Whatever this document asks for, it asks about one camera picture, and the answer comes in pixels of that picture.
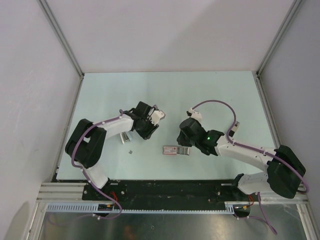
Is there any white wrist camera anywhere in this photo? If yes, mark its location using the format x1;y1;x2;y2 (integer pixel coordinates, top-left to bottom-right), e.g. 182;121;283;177
150;109;166;126
186;107;203;123

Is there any white stapler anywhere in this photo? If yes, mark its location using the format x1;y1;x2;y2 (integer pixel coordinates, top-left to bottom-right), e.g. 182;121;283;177
120;132;132;144

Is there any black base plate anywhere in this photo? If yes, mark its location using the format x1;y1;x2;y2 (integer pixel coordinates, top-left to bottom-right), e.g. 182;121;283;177
82;179;250;210

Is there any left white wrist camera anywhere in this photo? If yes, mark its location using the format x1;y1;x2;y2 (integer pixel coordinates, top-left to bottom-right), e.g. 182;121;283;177
150;109;166;126

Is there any red staple box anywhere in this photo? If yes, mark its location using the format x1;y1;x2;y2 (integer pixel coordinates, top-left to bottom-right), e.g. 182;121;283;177
162;146;191;156

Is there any right aluminium frame post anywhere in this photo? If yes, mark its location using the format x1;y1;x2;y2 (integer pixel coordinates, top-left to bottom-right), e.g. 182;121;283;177
256;0;304;76

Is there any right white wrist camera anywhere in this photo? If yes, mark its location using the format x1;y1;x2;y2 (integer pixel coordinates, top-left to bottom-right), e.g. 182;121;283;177
186;107;203;123

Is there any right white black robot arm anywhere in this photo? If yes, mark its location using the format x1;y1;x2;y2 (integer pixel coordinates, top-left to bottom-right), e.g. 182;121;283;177
177;117;306;201

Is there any white slotted cable duct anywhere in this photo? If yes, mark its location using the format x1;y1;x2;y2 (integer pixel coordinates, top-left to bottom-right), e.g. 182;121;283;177
46;202;250;215

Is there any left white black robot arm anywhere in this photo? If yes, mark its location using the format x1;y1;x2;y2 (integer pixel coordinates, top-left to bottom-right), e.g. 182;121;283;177
65;101;166;200

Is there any aluminium frame post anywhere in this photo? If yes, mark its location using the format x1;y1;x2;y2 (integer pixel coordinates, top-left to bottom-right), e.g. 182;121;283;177
256;0;304;76
37;0;85;77

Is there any left aluminium frame post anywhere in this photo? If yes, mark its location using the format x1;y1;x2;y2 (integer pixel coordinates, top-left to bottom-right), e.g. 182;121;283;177
37;0;85;77

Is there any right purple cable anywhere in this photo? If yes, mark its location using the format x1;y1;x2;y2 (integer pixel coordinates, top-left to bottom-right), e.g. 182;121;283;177
191;99;311;235

